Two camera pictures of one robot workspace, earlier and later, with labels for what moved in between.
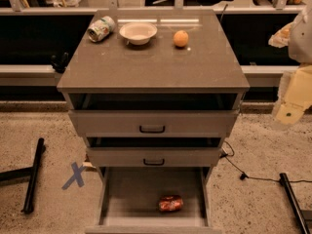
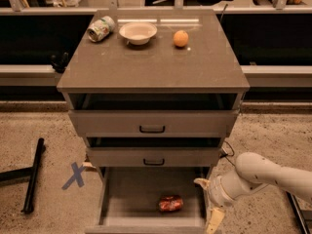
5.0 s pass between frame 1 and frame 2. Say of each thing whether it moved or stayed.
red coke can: stayed
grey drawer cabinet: stayed
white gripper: moved
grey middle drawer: stayed
